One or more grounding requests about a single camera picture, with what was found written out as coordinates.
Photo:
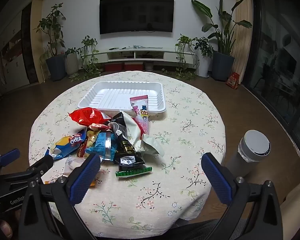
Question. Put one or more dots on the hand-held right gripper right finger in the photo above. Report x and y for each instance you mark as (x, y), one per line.
(216, 177)

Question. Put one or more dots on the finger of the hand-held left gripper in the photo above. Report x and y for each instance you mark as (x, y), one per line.
(8, 155)
(40, 166)

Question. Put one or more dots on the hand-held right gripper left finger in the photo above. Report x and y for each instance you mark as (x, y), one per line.
(85, 180)

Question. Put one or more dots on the clear plastic packet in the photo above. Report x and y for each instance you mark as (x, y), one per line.
(72, 163)

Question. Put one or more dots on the blue yellow cake packet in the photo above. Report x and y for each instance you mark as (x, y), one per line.
(65, 146)

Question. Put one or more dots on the light blue snack packet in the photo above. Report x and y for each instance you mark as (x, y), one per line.
(103, 145)

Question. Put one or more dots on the gold snack packet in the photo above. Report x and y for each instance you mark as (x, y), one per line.
(90, 140)

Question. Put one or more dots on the green clear candy packet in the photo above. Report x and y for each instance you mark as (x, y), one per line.
(132, 173)

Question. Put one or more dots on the black snack packet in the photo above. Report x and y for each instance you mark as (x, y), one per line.
(126, 152)

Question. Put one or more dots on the pizza print snack packet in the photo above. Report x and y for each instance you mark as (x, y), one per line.
(98, 126)

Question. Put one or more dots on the red snack bag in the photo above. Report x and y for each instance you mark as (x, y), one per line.
(86, 116)

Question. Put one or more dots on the pale green snack bag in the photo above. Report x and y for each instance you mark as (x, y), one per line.
(137, 130)

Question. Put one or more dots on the white plastic tray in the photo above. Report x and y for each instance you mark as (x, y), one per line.
(115, 95)

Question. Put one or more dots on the pink snack packet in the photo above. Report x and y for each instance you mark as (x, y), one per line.
(140, 105)

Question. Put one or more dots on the person's left hand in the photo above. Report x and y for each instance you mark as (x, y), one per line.
(5, 228)

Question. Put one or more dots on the white round stool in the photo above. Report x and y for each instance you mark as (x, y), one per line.
(250, 152)

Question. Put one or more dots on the beige cushion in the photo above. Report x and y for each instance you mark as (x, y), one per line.
(297, 200)

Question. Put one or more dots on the red paper bag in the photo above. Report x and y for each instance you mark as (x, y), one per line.
(233, 80)

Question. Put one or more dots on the dark blue plant pot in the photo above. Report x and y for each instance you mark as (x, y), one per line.
(55, 67)

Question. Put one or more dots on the white ribbed plant pot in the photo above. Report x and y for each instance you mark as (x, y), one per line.
(71, 63)

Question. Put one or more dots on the dark grey plant pot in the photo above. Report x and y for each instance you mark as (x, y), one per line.
(222, 65)

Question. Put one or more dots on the white smooth plant pot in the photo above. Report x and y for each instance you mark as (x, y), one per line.
(203, 65)

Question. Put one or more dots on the red storage box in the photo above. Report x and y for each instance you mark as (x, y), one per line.
(133, 65)
(113, 66)

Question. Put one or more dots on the small green plant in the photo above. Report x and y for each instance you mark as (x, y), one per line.
(71, 50)

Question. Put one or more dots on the trailing pothos plant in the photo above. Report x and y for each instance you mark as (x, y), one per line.
(90, 52)

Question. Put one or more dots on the glass sliding door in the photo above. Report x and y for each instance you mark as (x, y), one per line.
(277, 67)

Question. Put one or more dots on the trailing vine plant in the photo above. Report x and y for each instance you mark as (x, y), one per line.
(183, 52)

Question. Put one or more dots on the small white pot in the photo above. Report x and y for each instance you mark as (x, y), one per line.
(148, 65)

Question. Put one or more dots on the bushy green plant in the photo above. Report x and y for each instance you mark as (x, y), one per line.
(203, 46)

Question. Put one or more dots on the tall leafy plant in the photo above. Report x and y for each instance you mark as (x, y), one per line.
(52, 27)

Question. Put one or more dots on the white television console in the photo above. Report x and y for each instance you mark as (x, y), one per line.
(155, 52)

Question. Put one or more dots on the blue-grey toy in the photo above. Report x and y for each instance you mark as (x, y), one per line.
(137, 46)

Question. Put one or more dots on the beige curtain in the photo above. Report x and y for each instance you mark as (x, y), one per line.
(242, 30)

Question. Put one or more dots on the large broad-leaf plant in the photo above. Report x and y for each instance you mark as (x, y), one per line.
(222, 22)

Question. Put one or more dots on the wall-mounted black television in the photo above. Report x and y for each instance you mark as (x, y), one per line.
(137, 15)

